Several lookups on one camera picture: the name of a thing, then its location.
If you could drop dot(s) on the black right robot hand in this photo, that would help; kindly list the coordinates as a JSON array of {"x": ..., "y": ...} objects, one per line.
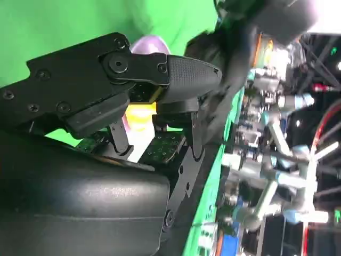
[{"x": 80, "y": 200}]

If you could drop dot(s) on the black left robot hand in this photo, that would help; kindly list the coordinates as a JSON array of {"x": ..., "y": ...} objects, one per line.
[{"x": 234, "y": 53}]

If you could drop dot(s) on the orange white toy bread roll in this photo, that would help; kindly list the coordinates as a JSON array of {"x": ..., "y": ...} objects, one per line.
[{"x": 139, "y": 117}]

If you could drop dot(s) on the lilac plate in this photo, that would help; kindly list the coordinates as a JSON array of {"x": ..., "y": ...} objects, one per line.
[{"x": 150, "y": 45}]

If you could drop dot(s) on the green table cloth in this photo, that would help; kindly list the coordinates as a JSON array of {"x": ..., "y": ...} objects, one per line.
[{"x": 53, "y": 26}]

